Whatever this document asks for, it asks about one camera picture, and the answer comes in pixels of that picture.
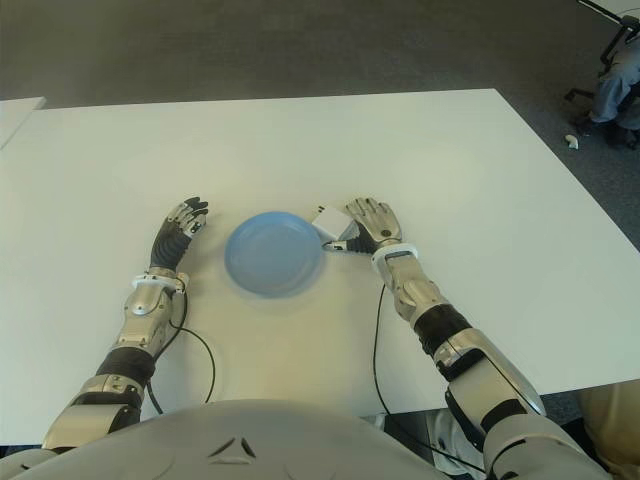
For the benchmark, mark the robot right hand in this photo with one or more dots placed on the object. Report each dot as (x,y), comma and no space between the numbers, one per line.
(380,225)

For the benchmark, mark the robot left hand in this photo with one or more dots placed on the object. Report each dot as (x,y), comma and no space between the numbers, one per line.
(170,245)

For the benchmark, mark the white charger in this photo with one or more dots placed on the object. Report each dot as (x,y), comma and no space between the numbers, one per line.
(330,220)

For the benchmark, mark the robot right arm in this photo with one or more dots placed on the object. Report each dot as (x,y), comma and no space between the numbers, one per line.
(415,290)

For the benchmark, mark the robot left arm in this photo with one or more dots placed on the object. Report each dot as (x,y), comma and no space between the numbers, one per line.
(145,305)

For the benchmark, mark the blue plate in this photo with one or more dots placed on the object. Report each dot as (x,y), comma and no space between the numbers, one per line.
(272,255)

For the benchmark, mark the white side table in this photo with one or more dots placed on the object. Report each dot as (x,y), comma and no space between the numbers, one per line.
(15,117)

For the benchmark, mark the small white floor object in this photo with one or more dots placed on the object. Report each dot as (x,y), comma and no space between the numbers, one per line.
(571,141)

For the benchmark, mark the grey robot torso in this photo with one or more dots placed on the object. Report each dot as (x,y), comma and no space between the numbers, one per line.
(240,445)

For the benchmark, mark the seated person in jeans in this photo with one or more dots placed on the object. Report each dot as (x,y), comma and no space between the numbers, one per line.
(610,95)

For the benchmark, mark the black office chair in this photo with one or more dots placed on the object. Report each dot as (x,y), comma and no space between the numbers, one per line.
(612,40)

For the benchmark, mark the beige rounded object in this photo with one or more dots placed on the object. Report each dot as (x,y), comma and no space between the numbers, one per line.
(612,420)

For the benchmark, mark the white table corner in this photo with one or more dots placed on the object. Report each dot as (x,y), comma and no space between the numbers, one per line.
(620,4)

